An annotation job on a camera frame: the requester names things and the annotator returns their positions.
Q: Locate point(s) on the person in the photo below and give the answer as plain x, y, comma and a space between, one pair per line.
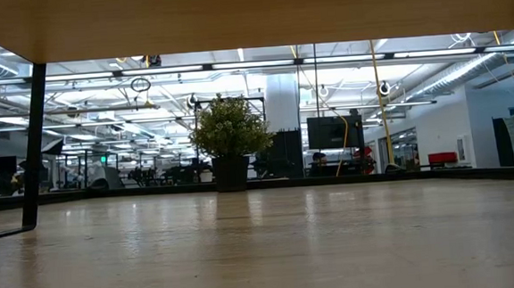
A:
319, 158

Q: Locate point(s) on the red box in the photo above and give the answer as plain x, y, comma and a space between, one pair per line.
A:
442, 158

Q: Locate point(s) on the wooden shelf riser black legs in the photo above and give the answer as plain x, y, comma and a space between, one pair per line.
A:
249, 15

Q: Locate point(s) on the black cabinet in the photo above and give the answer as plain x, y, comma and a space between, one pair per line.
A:
291, 155

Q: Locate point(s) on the black round camera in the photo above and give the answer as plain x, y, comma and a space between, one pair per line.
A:
385, 88
192, 101

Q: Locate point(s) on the green potted plant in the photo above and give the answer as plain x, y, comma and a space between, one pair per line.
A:
229, 128

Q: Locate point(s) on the dark standing panel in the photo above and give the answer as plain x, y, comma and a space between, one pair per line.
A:
503, 142

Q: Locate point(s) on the white framed wall picture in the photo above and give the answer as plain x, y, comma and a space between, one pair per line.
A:
461, 149

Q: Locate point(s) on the black monitor screen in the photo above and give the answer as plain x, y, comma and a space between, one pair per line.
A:
332, 132

